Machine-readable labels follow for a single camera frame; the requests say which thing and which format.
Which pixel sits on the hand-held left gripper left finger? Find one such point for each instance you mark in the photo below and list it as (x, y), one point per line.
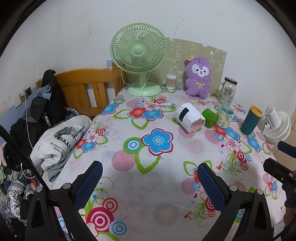
(90, 183)

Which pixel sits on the glass mug jar brown lid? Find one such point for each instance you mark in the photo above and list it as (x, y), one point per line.
(227, 92)

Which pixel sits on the small white fan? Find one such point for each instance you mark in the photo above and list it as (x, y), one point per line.
(277, 127)

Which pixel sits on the white jar lying down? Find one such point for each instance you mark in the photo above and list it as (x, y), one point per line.
(192, 118)

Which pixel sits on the grey cloth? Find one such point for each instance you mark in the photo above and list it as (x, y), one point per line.
(55, 171)

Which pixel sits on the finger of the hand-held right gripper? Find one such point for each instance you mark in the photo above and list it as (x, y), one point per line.
(276, 170)
(286, 147)

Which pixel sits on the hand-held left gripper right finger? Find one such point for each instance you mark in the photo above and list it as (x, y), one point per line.
(212, 187)

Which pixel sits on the green desk fan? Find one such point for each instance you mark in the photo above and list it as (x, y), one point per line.
(138, 49)

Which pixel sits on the wooden headboard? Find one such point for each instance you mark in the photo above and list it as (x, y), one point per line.
(76, 89)

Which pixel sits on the cotton swab jar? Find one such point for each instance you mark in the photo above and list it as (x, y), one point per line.
(171, 81)

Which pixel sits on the white printed shirt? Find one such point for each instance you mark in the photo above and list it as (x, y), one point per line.
(67, 132)

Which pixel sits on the green cup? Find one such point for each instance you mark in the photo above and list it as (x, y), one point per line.
(209, 117)

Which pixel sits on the black jacket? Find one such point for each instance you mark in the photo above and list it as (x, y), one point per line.
(53, 102)

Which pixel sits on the beige patterned board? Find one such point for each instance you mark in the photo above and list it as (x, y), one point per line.
(175, 48)

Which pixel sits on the purple plush toy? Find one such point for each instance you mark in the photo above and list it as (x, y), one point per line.
(197, 81)

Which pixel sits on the black rod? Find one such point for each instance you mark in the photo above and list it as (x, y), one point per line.
(20, 151)

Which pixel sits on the wall socket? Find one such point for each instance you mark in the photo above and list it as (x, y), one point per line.
(29, 92)

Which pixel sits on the pile of clothes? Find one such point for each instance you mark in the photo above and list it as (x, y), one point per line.
(13, 197)

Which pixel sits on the teal cup with yellow rim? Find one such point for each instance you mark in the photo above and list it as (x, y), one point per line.
(249, 122)

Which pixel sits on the floral tablecloth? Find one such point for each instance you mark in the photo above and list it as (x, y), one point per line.
(161, 176)

